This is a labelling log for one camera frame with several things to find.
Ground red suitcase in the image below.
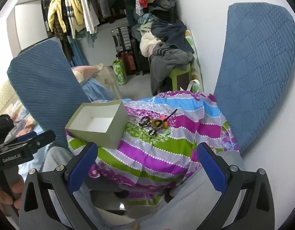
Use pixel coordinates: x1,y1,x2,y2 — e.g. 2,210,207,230
118,51,139,76

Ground pink beige pillow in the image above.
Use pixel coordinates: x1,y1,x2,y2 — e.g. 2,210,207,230
71,65,103,83

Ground beige floral bag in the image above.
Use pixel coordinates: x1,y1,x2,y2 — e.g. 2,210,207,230
95,63,123,99

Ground white cabinet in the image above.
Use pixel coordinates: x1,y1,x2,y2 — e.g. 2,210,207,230
7,0,50,53

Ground pile of clothes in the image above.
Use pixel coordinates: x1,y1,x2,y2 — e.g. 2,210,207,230
132,13,195,97

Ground person's left hand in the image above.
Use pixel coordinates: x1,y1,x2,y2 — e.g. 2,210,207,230
0,174,25,212

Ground blue quilted cushion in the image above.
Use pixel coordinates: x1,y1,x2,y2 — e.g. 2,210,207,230
213,3,295,154
7,39,91,149

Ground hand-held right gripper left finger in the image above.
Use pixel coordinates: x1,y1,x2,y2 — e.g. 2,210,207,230
19,142,99,230

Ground green shopping bag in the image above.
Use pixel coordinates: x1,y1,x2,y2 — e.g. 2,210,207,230
112,59,128,86

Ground white plastic bag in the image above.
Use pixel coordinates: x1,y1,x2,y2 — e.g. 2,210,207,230
180,79,202,94

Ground black suitcase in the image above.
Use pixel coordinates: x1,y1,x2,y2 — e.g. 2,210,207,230
131,38,152,75

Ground green patterned mat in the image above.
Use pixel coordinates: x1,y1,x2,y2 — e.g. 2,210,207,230
184,30,203,90

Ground row of hanging clothes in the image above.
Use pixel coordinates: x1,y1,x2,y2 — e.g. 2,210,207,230
47,0,177,64

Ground pale patterned bedding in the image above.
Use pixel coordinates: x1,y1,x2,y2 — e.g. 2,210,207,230
0,79,46,180

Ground black hair stick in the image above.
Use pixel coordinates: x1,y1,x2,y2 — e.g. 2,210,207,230
161,109,178,122

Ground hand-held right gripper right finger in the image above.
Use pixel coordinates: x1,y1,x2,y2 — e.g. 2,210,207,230
197,142,275,230

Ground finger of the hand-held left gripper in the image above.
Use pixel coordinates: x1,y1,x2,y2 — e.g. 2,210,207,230
0,130,56,152

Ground grey-green cardboard box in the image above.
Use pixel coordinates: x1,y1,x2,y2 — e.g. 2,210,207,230
65,100,131,150

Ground light blue cloth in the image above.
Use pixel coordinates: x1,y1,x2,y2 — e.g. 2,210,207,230
81,79,115,102

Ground person's grey trousers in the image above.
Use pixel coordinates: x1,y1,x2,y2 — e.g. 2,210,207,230
41,146,245,230

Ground green plastic stool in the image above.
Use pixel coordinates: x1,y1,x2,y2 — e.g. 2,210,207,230
167,63,192,91

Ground striped floral blanket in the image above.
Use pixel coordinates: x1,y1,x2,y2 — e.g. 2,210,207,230
65,90,240,206

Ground black cord bracelet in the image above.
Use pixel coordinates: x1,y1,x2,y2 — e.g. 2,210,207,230
147,127,163,139

